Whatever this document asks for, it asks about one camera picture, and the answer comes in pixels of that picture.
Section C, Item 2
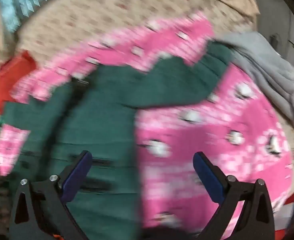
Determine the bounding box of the grey cloth garment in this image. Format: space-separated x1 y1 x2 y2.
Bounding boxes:
216 31 294 133

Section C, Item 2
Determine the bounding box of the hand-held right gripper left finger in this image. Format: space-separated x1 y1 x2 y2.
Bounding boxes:
9 150 93 240

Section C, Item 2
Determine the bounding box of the red pillow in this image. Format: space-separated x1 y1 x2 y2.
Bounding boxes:
0 50 37 113

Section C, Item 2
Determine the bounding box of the dark green puffer jacket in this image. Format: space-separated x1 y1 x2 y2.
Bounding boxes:
0 41 234 240

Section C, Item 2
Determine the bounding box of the pink penguin print blanket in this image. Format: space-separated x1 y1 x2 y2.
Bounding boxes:
0 11 294 230

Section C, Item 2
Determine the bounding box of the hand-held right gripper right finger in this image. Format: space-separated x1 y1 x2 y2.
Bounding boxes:
192 151 275 240

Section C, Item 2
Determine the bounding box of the beige floral bed sheet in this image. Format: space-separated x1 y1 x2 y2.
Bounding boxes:
0 0 294 238

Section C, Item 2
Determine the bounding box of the window with metal grille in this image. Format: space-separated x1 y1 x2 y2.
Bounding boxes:
0 0 70 30

